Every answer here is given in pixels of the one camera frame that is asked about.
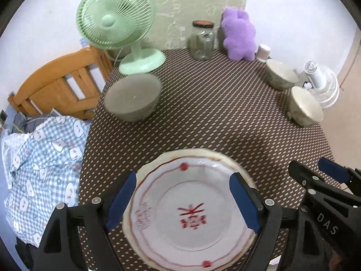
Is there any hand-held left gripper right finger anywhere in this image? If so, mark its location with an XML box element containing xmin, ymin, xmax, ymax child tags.
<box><xmin>229</xmin><ymin>172</ymin><xmax>325</xmax><ymax>271</ymax></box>

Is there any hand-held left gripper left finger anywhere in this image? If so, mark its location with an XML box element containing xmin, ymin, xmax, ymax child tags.
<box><xmin>32</xmin><ymin>171</ymin><xmax>137</xmax><ymax>271</ymax></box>

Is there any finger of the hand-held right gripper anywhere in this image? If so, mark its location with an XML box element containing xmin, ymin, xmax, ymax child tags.
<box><xmin>288</xmin><ymin>160</ymin><xmax>325</xmax><ymax>196</ymax></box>
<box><xmin>318</xmin><ymin>157</ymin><xmax>361</xmax><ymax>195</ymax></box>

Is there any white plate with red pattern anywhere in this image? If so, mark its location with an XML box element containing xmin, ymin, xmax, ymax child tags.
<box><xmin>128</xmin><ymin>157</ymin><xmax>257</xmax><ymax>271</ymax></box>

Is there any cream plate with yellow flowers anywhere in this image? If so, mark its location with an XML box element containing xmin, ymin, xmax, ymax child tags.
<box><xmin>123</xmin><ymin>148</ymin><xmax>258</xmax><ymax>271</ymax></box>

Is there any grey-green ceramic bowl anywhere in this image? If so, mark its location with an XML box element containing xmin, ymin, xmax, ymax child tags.
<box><xmin>265</xmin><ymin>59</ymin><xmax>299</xmax><ymax>91</ymax></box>
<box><xmin>288</xmin><ymin>86</ymin><xmax>324</xmax><ymax>127</ymax></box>
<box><xmin>104</xmin><ymin>73</ymin><xmax>162</xmax><ymax>122</ymax></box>

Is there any white floor fan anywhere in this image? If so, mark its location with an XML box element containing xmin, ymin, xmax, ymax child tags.
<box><xmin>293</xmin><ymin>60</ymin><xmax>340</xmax><ymax>109</ymax></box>

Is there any blue checkered printed blanket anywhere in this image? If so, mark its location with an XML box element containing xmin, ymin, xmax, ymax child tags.
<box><xmin>0</xmin><ymin>115</ymin><xmax>91</xmax><ymax>249</ymax></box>

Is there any brown polka-dot tablecloth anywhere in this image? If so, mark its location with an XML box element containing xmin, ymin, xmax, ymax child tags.
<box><xmin>77</xmin><ymin>48</ymin><xmax>335</xmax><ymax>271</ymax></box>

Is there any grey striped cloth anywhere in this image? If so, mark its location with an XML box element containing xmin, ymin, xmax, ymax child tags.
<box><xmin>11</xmin><ymin>112</ymin><xmax>57</xmax><ymax>133</ymax></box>

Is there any cotton swab container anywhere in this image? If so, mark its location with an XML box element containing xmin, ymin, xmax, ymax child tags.
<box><xmin>256</xmin><ymin>44</ymin><xmax>271</xmax><ymax>62</ymax></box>

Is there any wooden bed headboard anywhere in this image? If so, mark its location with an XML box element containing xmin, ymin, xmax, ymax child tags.
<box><xmin>7</xmin><ymin>47</ymin><xmax>113</xmax><ymax>120</ymax></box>

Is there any purple plush toy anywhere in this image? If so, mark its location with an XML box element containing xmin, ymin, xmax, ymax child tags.
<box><xmin>220</xmin><ymin>8</ymin><xmax>258</xmax><ymax>61</ymax></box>

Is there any glass jar with dark lid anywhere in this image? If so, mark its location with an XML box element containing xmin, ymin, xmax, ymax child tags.
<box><xmin>188</xmin><ymin>20</ymin><xmax>215</xmax><ymax>61</ymax></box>

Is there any green table fan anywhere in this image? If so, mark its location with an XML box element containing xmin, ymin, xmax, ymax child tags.
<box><xmin>76</xmin><ymin>0</ymin><xmax>166</xmax><ymax>75</ymax></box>

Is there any pale green patterned board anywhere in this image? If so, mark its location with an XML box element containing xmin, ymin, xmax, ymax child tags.
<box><xmin>145</xmin><ymin>0</ymin><xmax>249</xmax><ymax>51</ymax></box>

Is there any white fan cord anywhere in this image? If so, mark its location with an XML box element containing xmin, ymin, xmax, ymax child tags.
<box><xmin>112</xmin><ymin>47</ymin><xmax>125</xmax><ymax>63</ymax></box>

